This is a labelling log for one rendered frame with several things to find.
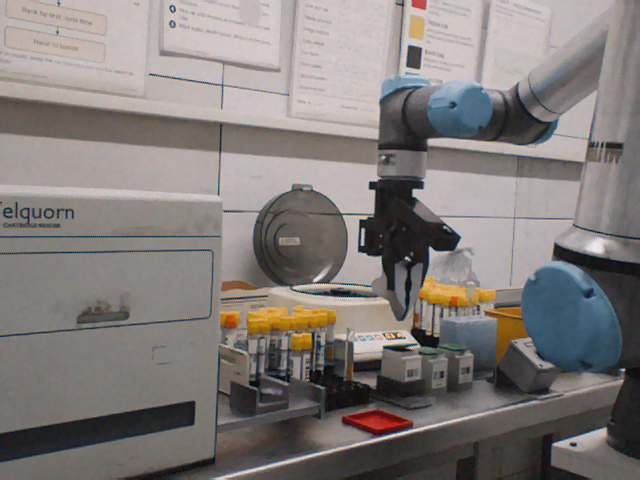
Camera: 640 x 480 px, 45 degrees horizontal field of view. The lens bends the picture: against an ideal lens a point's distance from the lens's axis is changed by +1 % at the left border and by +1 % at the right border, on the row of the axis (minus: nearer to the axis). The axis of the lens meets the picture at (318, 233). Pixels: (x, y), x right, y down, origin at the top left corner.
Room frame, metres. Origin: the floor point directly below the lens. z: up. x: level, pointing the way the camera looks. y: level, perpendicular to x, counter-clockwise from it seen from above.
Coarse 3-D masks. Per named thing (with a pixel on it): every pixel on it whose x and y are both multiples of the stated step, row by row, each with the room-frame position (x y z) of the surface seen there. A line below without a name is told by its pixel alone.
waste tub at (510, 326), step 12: (492, 312) 1.44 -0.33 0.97; (504, 312) 1.49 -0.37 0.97; (516, 312) 1.51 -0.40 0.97; (504, 324) 1.42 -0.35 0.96; (516, 324) 1.40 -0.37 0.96; (504, 336) 1.42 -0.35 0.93; (516, 336) 1.40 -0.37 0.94; (528, 336) 1.38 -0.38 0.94; (504, 348) 1.42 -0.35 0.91; (564, 372) 1.40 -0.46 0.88
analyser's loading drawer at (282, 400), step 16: (240, 384) 0.93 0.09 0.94; (272, 384) 0.96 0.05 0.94; (288, 384) 0.94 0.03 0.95; (304, 384) 1.00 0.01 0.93; (240, 400) 0.93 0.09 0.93; (256, 400) 0.91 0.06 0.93; (272, 400) 0.96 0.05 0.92; (288, 400) 0.94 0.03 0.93; (304, 400) 0.98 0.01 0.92; (320, 400) 0.97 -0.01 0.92; (224, 416) 0.90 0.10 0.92; (240, 416) 0.90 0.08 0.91; (256, 416) 0.90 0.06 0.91; (272, 416) 0.92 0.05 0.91; (288, 416) 0.94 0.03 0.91; (320, 416) 0.97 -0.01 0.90
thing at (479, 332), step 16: (448, 320) 1.32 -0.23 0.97; (464, 320) 1.32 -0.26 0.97; (480, 320) 1.34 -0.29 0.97; (496, 320) 1.36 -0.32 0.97; (448, 336) 1.32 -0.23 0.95; (464, 336) 1.31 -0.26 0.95; (480, 336) 1.34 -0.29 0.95; (496, 336) 1.36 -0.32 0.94; (480, 352) 1.34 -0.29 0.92; (480, 368) 1.34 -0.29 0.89
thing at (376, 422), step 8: (344, 416) 1.03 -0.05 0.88; (352, 416) 1.04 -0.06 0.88; (360, 416) 1.05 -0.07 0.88; (368, 416) 1.06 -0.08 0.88; (376, 416) 1.06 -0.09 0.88; (384, 416) 1.06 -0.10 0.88; (392, 416) 1.05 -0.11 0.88; (352, 424) 1.01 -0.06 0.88; (360, 424) 1.00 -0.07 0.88; (368, 424) 1.00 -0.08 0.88; (376, 424) 1.02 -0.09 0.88; (384, 424) 1.02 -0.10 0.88; (392, 424) 1.00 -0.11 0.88; (400, 424) 1.01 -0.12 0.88; (408, 424) 1.02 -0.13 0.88; (376, 432) 0.98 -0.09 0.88; (384, 432) 0.99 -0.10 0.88
